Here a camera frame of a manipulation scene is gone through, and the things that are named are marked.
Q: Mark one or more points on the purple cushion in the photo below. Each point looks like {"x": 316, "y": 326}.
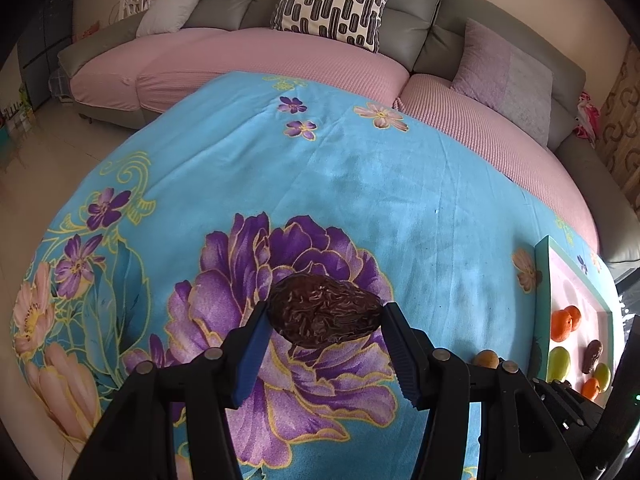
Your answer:
{"x": 500, "y": 75}

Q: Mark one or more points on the pink bag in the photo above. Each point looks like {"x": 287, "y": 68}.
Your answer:
{"x": 587, "y": 117}

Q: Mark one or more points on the light grey cushion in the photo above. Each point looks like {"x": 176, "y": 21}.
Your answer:
{"x": 175, "y": 7}

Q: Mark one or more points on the colourful boxes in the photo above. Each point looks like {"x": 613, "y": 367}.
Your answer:
{"x": 15, "y": 115}

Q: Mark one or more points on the dark brown date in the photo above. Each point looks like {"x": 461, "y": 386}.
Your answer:
{"x": 593, "y": 356}
{"x": 320, "y": 310}

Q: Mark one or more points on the teal tray with pink inside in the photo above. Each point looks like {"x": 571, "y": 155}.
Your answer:
{"x": 570, "y": 280}

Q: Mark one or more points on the black and white patterned cushion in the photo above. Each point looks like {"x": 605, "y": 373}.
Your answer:
{"x": 330, "y": 5}

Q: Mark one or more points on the blue floral blanket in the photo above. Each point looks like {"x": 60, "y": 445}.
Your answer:
{"x": 400, "y": 185}

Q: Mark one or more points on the white rack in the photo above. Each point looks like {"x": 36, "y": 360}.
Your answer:
{"x": 137, "y": 2}

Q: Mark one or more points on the pink sofa cover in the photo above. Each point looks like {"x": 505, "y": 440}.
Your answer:
{"x": 300, "y": 55}

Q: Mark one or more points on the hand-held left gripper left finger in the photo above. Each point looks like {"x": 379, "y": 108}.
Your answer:
{"x": 252, "y": 355}

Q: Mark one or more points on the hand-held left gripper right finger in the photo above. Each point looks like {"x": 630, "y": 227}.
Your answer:
{"x": 402, "y": 360}

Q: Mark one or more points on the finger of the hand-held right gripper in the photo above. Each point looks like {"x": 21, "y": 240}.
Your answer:
{"x": 567, "y": 402}

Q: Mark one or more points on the dark cabinet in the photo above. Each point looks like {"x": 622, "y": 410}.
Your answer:
{"x": 47, "y": 45}

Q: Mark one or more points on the small green mango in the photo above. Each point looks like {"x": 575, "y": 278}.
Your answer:
{"x": 602, "y": 376}

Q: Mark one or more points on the grey sofa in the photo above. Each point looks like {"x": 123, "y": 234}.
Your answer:
{"x": 415, "y": 15}

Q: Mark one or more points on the small orange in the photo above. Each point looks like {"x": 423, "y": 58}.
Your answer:
{"x": 486, "y": 359}

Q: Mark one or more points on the brown patterned curtain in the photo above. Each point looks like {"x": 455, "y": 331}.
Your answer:
{"x": 622, "y": 120}

